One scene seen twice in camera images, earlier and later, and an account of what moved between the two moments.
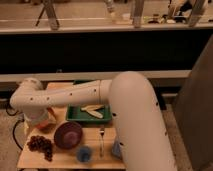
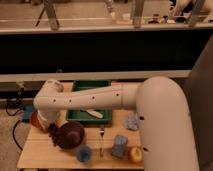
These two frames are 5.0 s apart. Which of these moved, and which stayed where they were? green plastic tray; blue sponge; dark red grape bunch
Moved: dark red grape bunch
Stayed: green plastic tray; blue sponge
